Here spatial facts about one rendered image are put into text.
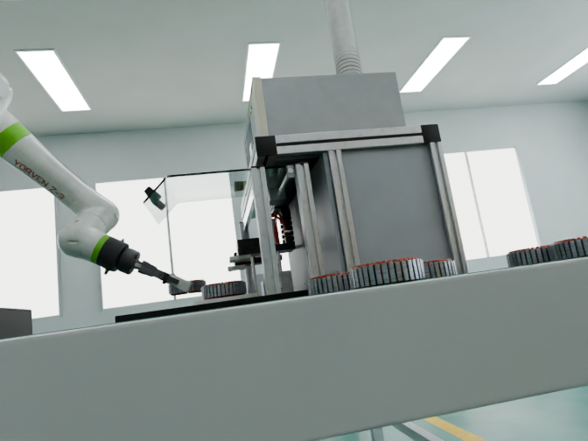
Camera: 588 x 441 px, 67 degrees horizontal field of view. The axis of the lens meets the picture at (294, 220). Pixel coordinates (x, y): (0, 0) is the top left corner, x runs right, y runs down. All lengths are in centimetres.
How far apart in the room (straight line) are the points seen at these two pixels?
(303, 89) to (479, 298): 104
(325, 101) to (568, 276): 102
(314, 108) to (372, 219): 34
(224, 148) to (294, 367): 613
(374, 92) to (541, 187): 667
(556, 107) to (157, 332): 842
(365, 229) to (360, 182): 11
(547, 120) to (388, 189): 732
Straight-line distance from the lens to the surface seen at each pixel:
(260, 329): 16
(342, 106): 120
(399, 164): 107
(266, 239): 96
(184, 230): 597
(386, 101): 125
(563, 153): 826
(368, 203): 102
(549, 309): 21
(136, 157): 631
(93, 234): 142
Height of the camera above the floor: 75
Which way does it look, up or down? 10 degrees up
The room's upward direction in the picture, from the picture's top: 8 degrees counter-clockwise
